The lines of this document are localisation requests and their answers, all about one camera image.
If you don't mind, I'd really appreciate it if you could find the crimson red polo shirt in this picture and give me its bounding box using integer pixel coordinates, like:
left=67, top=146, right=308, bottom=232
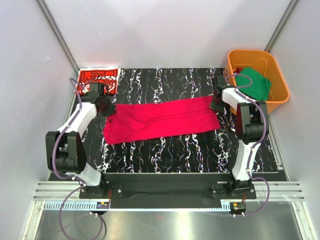
left=103, top=96, right=220, bottom=145

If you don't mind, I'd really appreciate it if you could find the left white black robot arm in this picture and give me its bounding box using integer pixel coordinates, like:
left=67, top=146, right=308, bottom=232
left=45, top=82, right=116, bottom=187

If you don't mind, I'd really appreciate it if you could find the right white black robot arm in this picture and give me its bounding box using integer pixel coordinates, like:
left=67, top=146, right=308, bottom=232
left=210, top=76, right=269, bottom=198

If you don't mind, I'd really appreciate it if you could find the folded red patterned t-shirt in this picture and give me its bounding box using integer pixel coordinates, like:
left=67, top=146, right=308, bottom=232
left=77, top=67, right=121, bottom=96

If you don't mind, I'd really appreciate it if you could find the green t-shirt in basket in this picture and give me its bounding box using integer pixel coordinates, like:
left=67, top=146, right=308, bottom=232
left=235, top=67, right=272, bottom=101

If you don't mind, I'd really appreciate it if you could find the orange plastic basket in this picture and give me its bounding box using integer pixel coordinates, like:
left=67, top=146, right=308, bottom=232
left=223, top=49, right=290, bottom=114

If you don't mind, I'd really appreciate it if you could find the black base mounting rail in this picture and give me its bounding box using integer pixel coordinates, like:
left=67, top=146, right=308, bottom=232
left=78, top=172, right=257, bottom=210

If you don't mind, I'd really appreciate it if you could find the left aluminium corner post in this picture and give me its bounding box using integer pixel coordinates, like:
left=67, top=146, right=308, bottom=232
left=35, top=0, right=80, bottom=75

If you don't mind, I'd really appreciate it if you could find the aluminium corner post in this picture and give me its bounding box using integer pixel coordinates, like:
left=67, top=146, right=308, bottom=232
left=264, top=0, right=300, bottom=53
left=35, top=0, right=80, bottom=75

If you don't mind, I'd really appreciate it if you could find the right aluminium corner post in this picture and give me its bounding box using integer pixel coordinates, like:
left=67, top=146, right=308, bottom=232
left=264, top=0, right=300, bottom=53

